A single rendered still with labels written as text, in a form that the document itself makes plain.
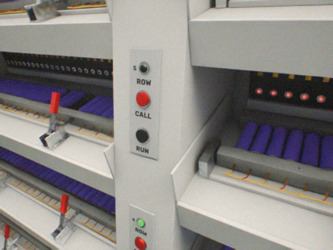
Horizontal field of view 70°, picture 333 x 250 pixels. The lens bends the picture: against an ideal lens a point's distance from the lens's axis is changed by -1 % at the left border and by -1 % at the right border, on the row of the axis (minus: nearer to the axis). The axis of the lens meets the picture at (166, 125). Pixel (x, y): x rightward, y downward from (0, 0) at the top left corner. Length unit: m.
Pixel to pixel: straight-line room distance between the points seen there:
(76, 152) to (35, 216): 0.25
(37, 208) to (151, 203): 0.38
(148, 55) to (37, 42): 0.21
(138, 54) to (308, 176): 0.23
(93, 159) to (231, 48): 0.26
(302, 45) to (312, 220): 0.17
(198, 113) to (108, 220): 0.30
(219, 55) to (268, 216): 0.17
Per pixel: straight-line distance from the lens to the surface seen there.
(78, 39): 0.35
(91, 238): 0.54
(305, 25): 0.22
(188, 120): 0.27
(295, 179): 0.32
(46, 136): 0.46
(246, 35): 0.23
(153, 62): 0.26
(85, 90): 0.57
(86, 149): 0.42
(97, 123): 0.43
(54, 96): 0.44
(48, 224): 0.60
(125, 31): 0.29
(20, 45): 0.47
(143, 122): 0.28
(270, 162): 0.31
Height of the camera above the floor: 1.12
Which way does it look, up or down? 17 degrees down
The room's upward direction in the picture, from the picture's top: 3 degrees clockwise
